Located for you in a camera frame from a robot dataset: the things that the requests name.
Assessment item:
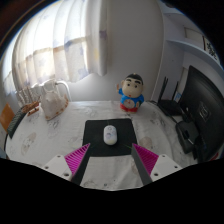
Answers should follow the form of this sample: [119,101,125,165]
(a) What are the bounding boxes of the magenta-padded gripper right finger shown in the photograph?
[131,143,184,186]

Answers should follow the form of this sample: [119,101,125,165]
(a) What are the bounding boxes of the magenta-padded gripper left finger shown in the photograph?
[42,143,92,186]

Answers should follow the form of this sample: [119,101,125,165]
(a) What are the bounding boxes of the white cartoon-print computer mouse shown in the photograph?
[102,124,118,146]

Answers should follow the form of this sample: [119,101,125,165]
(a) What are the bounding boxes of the black mouse pad green lines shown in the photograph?
[81,118,138,158]

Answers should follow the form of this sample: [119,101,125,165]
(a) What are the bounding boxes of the white cartoon-print tablecloth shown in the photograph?
[4,100,198,190]

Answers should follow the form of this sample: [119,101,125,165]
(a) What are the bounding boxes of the black box device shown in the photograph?
[175,120,200,154]

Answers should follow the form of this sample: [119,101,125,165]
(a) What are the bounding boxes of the black router with antennas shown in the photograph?
[156,76,183,117]

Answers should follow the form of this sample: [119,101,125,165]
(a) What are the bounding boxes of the large white conch shell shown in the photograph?
[39,89,70,121]

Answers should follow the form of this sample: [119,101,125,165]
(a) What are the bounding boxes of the cartoon boy figurine blue shirt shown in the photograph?
[116,73,146,113]

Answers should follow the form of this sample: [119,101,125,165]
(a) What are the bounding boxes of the wooden model sailing ship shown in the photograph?
[16,85,42,117]

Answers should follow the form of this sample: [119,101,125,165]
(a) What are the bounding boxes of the dark keyboard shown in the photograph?
[6,108,28,139]

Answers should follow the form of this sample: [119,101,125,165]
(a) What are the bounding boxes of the black computer monitor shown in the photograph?
[179,65,224,163]

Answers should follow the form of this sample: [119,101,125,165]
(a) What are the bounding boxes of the orange wooden chair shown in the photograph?
[0,103,16,133]

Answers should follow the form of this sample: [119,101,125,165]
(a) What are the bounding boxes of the white printed curtain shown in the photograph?
[3,0,108,96]

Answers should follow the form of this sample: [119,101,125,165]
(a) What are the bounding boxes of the white wall shelf unit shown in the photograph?
[151,1,224,101]

